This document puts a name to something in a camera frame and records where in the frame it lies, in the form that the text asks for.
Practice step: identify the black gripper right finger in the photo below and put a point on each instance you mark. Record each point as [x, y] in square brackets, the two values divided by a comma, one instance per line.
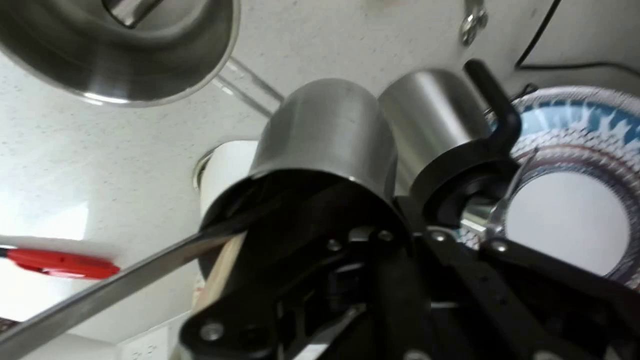
[533, 307]

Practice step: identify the silver metal cup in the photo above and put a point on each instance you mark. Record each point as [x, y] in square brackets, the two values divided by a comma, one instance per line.
[321, 132]

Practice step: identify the metal hook fixture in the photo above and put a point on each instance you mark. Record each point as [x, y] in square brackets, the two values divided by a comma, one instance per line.
[472, 22]

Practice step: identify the blue patterned white plate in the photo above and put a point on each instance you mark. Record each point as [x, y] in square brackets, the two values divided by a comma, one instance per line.
[566, 221]

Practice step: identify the wooden stick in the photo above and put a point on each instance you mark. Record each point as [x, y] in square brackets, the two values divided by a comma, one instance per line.
[222, 266]

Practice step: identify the steel carafe with black lid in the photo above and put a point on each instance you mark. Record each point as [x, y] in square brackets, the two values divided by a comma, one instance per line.
[427, 113]

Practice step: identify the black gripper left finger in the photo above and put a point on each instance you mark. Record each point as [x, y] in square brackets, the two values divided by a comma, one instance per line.
[346, 300]

